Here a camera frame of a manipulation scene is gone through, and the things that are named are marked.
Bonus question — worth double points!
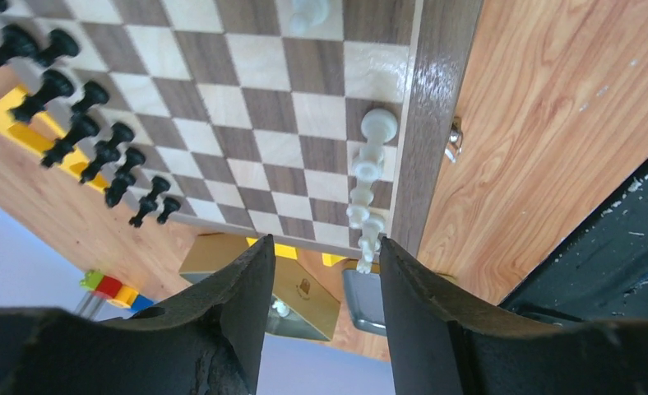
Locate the red cylinder block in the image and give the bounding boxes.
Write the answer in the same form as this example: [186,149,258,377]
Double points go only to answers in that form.
[92,275,123,300]

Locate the blue cube block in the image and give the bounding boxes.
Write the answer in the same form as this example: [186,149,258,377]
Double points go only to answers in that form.
[129,295,155,313]

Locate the gold tin with white pieces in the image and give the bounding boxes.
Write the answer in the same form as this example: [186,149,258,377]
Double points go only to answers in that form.
[178,234,340,342]

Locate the small yellow rectangular block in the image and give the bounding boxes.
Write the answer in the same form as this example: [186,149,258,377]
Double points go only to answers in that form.
[246,236,298,261]

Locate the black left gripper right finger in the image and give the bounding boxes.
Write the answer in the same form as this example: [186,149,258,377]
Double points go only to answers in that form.
[380,238,648,394]

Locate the white chess queen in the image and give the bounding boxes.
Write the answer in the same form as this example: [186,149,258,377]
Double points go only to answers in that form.
[352,108,399,183]

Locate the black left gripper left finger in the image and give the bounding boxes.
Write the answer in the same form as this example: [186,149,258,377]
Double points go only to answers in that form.
[0,235,275,394]

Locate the green block at corner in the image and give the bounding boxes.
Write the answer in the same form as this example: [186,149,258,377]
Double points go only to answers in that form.
[79,270,104,292]

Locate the white chess piece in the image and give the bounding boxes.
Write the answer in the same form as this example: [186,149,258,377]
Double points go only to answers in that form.
[356,212,386,274]

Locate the yellow arch block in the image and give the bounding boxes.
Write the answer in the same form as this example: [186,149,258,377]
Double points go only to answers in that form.
[321,253,347,267]

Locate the yellow cylinder block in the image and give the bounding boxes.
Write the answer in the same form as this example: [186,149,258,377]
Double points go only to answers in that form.
[108,285,139,309]

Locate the wooden chess board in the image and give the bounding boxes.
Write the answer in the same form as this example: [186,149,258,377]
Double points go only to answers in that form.
[0,1,483,256]

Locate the black chess pieces row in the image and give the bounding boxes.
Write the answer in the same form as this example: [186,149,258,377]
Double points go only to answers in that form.
[0,0,183,229]

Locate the yellow triangle frame block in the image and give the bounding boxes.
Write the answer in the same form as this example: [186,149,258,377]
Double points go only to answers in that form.
[0,85,110,193]

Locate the silver tin lid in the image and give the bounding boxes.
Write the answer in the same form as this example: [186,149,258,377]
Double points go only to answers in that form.
[342,268,386,337]

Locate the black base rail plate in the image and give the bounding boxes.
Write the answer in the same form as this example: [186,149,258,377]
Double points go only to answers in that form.
[500,159,648,326]

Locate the white chess king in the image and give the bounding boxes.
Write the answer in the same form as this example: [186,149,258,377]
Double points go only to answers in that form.
[346,180,374,229]

